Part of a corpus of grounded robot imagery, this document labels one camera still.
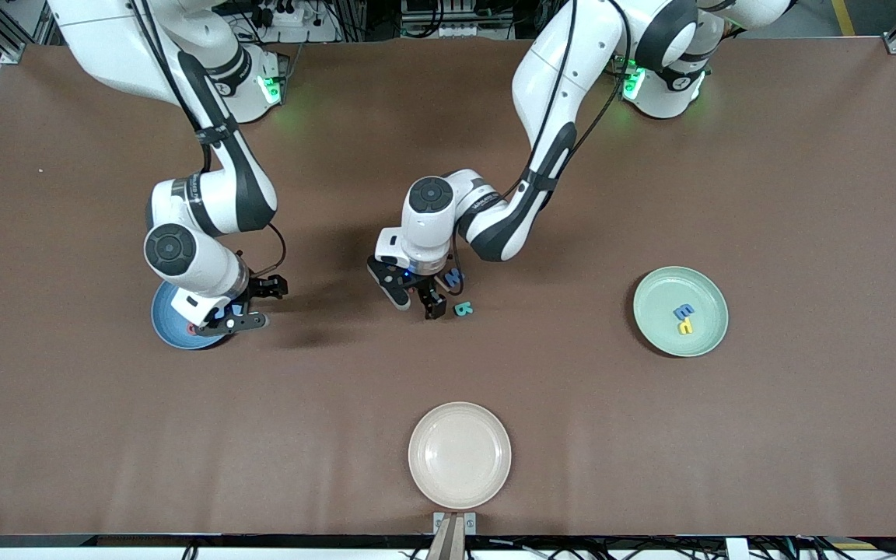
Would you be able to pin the brown table mat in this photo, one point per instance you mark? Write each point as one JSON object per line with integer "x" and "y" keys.
{"x": 339, "y": 389}

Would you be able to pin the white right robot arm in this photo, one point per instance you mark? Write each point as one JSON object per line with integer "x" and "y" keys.
{"x": 106, "y": 39}

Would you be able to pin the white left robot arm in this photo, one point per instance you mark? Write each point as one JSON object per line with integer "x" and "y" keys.
{"x": 565, "y": 70}

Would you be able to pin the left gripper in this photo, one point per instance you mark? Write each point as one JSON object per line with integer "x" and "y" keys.
{"x": 429, "y": 293}

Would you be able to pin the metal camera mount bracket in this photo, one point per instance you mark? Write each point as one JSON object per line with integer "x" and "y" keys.
{"x": 454, "y": 537}

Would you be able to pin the white power strip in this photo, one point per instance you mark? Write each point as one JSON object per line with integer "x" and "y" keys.
{"x": 292, "y": 15}

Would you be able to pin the blue foam letter W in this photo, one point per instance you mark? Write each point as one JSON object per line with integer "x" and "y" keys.
{"x": 454, "y": 276}

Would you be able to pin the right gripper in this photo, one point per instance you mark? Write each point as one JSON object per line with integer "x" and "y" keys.
{"x": 263, "y": 285}

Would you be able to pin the green plate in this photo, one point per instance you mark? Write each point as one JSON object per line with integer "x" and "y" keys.
{"x": 697, "y": 334}

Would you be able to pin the blue foam letter m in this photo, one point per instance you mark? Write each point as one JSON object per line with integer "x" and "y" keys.
{"x": 684, "y": 312}

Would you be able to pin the yellow foam letter h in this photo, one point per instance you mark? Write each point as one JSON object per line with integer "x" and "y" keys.
{"x": 685, "y": 327}

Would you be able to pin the teal foam letter R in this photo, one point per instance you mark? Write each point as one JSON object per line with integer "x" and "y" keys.
{"x": 460, "y": 309}

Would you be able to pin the blue plate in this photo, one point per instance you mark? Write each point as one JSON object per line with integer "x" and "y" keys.
{"x": 168, "y": 327}

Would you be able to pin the beige plate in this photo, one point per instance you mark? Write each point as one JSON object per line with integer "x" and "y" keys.
{"x": 460, "y": 455}

